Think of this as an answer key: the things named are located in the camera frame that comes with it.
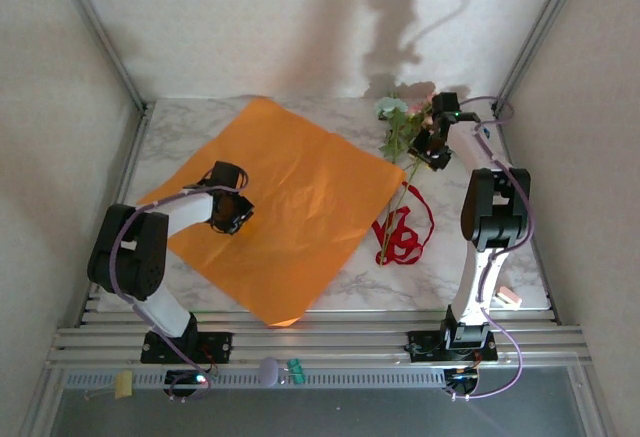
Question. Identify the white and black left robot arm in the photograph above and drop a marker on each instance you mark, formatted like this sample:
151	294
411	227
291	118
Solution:
130	257

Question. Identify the small pink eraser block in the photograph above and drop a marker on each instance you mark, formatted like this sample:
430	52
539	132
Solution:
510	297

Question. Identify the purple oval pebble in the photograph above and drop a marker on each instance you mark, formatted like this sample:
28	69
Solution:
268	371

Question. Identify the yellow binder clip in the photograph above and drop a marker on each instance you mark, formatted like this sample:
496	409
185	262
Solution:
123	384

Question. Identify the red ribbon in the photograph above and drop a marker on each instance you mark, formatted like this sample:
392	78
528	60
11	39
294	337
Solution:
400	242

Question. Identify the orange wrapping paper sheet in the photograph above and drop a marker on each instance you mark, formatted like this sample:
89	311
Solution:
300	207

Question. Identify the pink artificial flower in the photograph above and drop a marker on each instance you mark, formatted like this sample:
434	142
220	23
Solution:
420	113

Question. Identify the aluminium corner post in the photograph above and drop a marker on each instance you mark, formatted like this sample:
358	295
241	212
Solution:
101	37
540	32

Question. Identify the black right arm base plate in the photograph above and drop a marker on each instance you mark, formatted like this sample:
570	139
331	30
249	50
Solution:
417	352

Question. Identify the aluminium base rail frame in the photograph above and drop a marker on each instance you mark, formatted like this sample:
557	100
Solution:
325	337

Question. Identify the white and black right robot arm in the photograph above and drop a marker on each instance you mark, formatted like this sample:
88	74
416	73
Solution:
470	297

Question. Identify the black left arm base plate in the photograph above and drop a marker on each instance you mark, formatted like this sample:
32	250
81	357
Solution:
222	344

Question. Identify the light blue artificial flower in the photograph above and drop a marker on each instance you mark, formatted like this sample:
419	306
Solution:
391	105

